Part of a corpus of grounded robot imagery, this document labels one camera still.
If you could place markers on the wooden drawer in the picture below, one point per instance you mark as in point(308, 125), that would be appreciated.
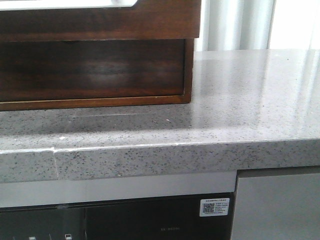
point(100, 70)
point(146, 20)

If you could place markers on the dark wooden drawer cabinet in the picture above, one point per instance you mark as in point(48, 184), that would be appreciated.
point(188, 75)

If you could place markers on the black built-in appliance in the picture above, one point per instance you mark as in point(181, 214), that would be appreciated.
point(164, 207)

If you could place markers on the white QR code sticker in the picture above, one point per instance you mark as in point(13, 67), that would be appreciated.
point(214, 207)

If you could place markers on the white sheer curtain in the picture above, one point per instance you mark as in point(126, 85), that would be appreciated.
point(227, 25)

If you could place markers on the grey cabinet door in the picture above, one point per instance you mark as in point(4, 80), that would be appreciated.
point(277, 204)

